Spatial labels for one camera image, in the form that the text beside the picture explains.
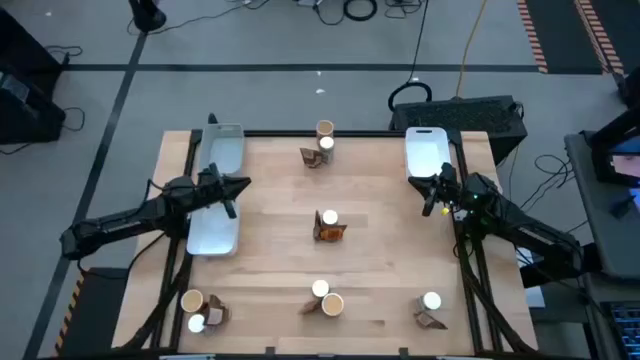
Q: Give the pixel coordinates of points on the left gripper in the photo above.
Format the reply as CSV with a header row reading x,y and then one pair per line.
x,y
210,186

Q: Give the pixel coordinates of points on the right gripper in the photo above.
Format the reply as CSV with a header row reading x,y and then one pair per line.
x,y
446,186

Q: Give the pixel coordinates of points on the brown seasoning packet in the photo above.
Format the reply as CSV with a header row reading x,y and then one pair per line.
x,y
217,315
307,308
310,159
430,321
332,234

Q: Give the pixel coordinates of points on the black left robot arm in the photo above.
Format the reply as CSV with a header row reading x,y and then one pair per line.
x,y
125,220

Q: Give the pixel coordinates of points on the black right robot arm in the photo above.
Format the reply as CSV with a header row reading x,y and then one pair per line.
x,y
525,229

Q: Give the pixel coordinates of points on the white plastic bin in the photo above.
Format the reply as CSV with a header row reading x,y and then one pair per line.
x,y
225,150
425,152
212,232

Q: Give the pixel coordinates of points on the black computer case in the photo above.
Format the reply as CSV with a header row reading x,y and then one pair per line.
x,y
460,117

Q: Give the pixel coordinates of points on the silver aluminium extrusion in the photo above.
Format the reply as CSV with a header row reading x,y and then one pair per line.
x,y
187,357

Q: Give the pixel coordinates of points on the grey side table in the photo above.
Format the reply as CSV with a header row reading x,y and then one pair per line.
x,y
600,225

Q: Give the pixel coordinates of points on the black hazard-striped mat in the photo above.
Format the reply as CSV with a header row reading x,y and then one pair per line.
x,y
95,310
560,35

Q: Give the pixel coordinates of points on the black floor stand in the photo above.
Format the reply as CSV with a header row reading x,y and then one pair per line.
x,y
147,17

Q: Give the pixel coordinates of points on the small black desk device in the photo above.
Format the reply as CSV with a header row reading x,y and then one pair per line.
x,y
622,206

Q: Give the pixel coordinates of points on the black computer monitor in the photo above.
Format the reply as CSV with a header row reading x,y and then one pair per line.
x,y
625,165

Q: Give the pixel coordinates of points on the black equipment case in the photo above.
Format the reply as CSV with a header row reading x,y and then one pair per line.
x,y
25,45
30,115

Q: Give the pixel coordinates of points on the backlit keyboard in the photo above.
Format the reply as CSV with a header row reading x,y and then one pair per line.
x,y
625,325

